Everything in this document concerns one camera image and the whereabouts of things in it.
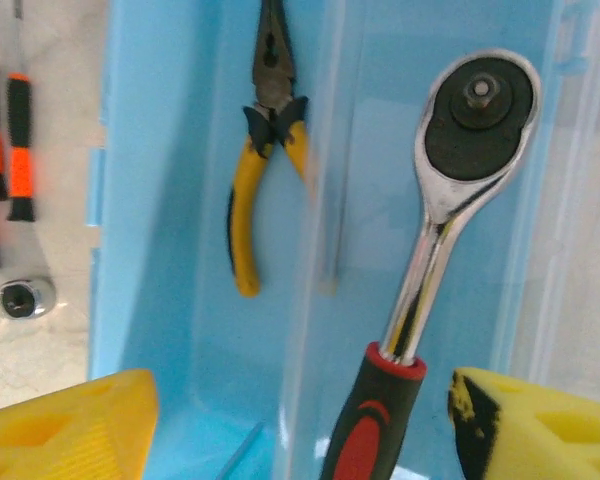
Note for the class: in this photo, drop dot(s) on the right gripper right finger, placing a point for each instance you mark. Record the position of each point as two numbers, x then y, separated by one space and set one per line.
545 440

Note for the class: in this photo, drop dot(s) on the large red black ratchet wrench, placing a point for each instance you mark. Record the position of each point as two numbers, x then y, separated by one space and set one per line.
475 130

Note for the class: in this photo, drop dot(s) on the light blue plastic toolbox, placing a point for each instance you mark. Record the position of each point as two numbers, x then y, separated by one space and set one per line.
170 200

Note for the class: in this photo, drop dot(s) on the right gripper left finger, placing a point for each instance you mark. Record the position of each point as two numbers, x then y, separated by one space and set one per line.
55 435

